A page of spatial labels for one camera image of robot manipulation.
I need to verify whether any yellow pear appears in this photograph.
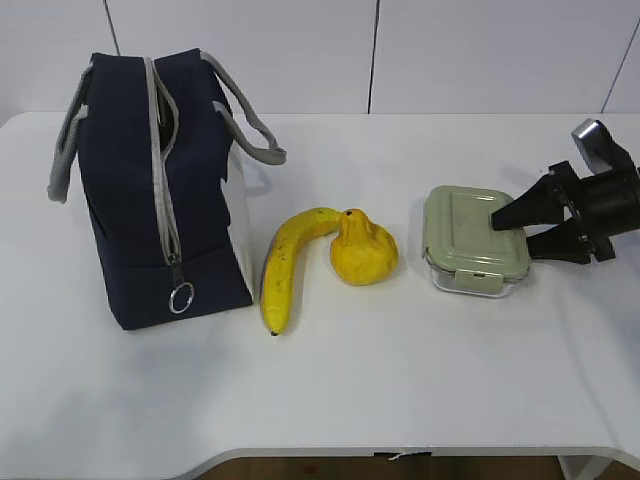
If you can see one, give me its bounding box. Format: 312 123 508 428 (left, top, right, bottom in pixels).
330 209 399 286

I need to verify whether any black tape on table edge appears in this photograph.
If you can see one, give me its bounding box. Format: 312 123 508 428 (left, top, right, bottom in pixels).
373 451 432 461

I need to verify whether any navy blue lunch bag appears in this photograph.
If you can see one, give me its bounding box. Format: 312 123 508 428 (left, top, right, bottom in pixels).
47 49 286 330

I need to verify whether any yellow banana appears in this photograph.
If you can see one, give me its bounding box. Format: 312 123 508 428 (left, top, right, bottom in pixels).
260 207 341 336

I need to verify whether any green lid glass container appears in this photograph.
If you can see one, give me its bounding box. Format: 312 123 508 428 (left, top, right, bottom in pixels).
421 185 531 298

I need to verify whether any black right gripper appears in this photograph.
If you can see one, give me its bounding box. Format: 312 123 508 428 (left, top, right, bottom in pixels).
491 161 639 265

